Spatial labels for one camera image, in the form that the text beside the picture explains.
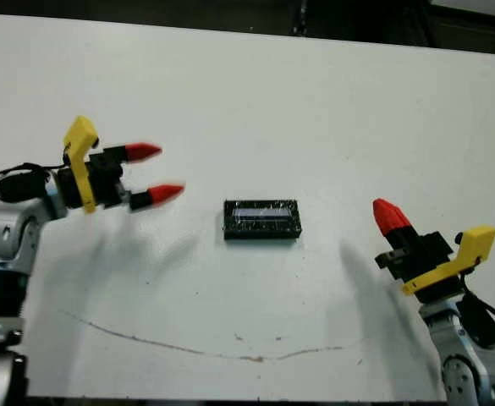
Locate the black right gripper, yellow mount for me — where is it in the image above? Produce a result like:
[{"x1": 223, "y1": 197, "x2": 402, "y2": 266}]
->
[{"x1": 372, "y1": 199, "x2": 495, "y2": 304}]

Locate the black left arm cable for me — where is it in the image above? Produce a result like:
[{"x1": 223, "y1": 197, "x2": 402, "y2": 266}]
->
[{"x1": 0, "y1": 162, "x2": 69, "y2": 191}]

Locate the dark metal post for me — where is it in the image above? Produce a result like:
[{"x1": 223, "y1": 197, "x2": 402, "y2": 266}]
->
[{"x1": 291, "y1": 0, "x2": 312, "y2": 36}]

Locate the white background panel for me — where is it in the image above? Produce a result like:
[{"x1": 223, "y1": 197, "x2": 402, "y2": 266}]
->
[{"x1": 430, "y1": 0, "x2": 495, "y2": 21}]

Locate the glossy black box lid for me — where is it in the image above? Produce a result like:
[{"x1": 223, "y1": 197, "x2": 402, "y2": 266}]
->
[{"x1": 222, "y1": 198, "x2": 305, "y2": 243}]

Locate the black left gripper, yellow mount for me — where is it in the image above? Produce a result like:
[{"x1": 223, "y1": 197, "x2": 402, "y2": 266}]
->
[{"x1": 56, "y1": 116, "x2": 186, "y2": 215}]

